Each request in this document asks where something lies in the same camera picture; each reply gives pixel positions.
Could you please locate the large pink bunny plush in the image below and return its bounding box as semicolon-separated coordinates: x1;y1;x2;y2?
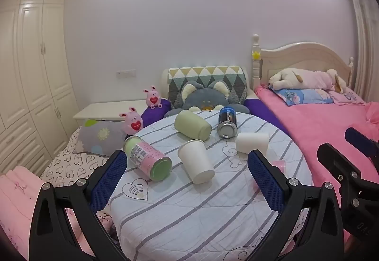
119;107;144;135

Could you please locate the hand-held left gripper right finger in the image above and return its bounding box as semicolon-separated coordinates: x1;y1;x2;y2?
247;149;346;261

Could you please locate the small pink bunny plush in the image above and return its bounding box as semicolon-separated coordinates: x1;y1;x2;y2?
143;86;163;110

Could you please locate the pink folded quilt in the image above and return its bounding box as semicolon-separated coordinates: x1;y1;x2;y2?
0;165;117;261

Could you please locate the white and pink plush dog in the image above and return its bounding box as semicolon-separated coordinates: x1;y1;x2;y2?
268;68;347;95

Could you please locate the white paper cup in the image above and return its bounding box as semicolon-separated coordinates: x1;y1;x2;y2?
178;139;216;185

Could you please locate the grey floral pillow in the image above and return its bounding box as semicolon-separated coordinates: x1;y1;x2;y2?
73;119;128;157

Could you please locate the cream wooden bed headboard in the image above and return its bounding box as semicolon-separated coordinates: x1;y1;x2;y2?
251;34;355;93

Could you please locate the blue cartoon pillow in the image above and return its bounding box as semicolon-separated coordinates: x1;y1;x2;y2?
270;88;334;107

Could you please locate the pink cartoon pillow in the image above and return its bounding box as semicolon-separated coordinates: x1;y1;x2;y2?
328;88;366;106

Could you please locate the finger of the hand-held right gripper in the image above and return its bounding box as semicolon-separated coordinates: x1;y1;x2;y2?
317;142;379;200
345;127;379;158

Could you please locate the white foam cup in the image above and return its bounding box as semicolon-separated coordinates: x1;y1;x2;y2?
236;132;270;156

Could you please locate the white curtain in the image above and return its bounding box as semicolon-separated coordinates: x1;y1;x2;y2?
344;0;379;102

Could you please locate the white wardrobe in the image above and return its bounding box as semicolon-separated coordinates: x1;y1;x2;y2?
0;0;80;179

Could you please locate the heart print bedsheet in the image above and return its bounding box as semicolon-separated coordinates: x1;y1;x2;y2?
40;126;126;185

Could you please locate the small pink cup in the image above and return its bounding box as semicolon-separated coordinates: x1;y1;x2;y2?
270;160;286;174

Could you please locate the green cup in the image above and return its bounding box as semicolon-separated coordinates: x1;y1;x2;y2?
174;109;212;142

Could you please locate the triangle pattern headboard cover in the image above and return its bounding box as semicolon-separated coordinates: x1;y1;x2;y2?
167;65;248;109

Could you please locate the striped white tablecloth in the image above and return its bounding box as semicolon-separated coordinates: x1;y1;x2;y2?
108;110;314;261

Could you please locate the blue metal can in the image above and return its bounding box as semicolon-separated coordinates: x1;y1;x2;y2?
216;106;238;139

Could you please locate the pink and green canister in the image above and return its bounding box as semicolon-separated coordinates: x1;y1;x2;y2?
123;135;173;182

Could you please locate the white nightstand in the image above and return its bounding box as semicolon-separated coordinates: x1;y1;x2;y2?
72;100;149;127

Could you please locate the grey cat cushion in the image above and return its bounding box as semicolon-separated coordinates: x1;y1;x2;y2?
164;80;252;119

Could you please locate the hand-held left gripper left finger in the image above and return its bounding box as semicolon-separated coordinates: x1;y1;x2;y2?
29;149;128;261

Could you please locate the purple pillow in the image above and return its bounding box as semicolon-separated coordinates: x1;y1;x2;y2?
243;98;269;116
140;98;172;128

